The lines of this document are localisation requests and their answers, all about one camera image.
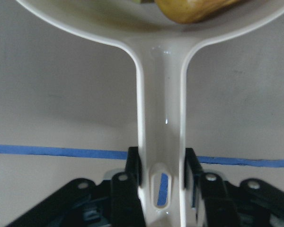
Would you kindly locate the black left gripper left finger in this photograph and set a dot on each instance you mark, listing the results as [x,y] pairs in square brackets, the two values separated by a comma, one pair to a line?
[126,208]

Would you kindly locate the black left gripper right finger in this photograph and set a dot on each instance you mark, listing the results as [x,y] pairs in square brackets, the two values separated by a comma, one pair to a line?
[207,201]

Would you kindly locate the beige plastic dustpan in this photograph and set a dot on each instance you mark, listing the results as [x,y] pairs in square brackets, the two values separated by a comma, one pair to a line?
[161,51]

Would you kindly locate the yellow bread roll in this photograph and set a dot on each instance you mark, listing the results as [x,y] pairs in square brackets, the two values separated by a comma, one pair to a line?
[193,11]

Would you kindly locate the yellow cheese wedge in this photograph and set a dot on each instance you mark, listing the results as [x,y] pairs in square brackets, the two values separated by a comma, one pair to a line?
[143,1]

